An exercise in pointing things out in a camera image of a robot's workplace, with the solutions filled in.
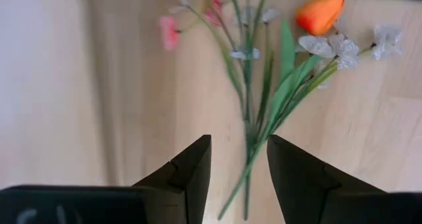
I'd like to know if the white blossom flower bunch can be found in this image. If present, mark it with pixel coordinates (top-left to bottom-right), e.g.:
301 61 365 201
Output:
159 0 404 221

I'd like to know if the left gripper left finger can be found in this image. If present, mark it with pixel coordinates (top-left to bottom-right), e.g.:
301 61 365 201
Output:
131 134 212 224

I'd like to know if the orange artificial tulip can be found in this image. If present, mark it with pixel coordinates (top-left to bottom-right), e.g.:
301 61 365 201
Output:
217 0 346 221

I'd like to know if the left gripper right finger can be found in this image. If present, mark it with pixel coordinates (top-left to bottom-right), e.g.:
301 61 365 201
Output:
266 134 385 224

